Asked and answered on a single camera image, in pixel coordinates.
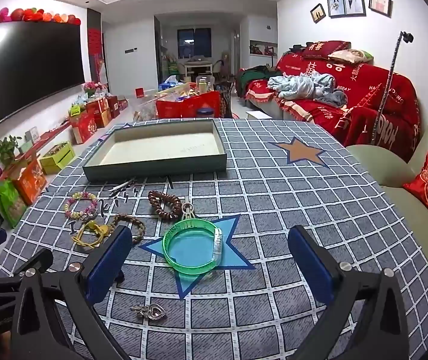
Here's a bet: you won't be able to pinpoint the orange printed box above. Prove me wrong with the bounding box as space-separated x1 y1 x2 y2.
13 159 47 206

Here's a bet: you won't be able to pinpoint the large double photo frame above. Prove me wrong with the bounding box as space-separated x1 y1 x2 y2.
327 0 366 19

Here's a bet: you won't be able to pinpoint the dark green cloth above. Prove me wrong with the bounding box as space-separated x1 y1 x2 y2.
237 65 282 96

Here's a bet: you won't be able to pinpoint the green plastic bag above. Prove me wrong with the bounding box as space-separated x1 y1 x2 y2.
0 180 27 224

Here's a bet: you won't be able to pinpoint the white side table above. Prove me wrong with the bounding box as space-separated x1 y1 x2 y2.
183 61 214 77

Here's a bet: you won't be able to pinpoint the red gift bag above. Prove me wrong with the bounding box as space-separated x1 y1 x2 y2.
156 91 222 119

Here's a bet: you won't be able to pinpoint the yellow cord bracelet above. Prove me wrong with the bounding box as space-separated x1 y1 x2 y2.
71 220 115 252

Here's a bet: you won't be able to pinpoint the sofa with red cover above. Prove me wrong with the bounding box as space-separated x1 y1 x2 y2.
244 50 421 162

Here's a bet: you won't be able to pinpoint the dark green shallow tray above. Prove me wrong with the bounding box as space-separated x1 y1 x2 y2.
83 119 228 182

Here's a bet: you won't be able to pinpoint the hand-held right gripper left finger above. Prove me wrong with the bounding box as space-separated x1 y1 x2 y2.
11 225 134 360

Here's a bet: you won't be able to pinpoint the silver hair clips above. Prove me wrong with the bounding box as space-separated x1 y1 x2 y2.
108 178 137 197

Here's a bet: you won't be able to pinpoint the clear plastic container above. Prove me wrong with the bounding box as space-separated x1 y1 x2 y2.
133 97 158 122

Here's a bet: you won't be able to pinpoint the green translucent bangle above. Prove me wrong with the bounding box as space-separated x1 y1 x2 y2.
162 218 223 279

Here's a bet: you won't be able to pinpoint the brown bead bracelet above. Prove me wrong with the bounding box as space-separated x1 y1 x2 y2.
147 190 183 226

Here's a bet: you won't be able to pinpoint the stack of red gift boxes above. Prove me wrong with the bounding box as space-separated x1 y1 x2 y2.
69 95 128 145

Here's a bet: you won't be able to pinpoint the red printed pillow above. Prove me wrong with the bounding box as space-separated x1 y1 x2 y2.
302 40 351 61

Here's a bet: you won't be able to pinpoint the small black picture frame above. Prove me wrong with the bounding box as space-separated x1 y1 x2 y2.
310 3 326 23

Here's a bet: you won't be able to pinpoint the potted green plant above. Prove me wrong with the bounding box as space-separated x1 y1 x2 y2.
0 136 23 166

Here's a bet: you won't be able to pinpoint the dark window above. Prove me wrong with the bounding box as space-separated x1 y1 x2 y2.
177 28 212 59

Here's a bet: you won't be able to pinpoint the pink flower bouquet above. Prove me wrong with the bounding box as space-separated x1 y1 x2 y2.
83 81 106 98

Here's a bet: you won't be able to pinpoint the clear jar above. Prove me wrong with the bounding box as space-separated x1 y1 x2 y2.
196 76 215 94

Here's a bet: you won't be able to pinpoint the floral pillow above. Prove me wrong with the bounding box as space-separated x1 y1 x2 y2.
328 49 374 64

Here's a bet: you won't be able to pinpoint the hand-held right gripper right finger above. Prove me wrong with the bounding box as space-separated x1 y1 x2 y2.
287 225 421 360

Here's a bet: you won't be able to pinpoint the black selfie stick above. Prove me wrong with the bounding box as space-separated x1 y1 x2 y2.
372 30 414 145

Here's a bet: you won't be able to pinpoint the silver heart pendant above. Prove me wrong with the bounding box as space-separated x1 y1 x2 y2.
131 303 167 323

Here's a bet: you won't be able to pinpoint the pink yellow bead bracelet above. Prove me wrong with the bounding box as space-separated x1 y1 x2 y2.
64 191 99 221

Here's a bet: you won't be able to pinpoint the light blue blanket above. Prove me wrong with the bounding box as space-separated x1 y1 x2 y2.
267 73 348 107

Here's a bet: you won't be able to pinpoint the grey checked tablecloth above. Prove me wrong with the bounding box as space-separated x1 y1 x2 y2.
0 118 428 360

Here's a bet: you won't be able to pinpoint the yellow green box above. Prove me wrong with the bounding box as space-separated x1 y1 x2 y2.
39 142 77 175

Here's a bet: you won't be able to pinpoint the black television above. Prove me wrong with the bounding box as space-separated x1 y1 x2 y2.
0 20 86 124

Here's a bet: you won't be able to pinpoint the colourful ball garland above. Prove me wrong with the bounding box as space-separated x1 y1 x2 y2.
0 7 82 26

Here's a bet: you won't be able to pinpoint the braided tan rope bracelet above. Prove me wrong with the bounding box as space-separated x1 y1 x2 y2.
113 214 146 246

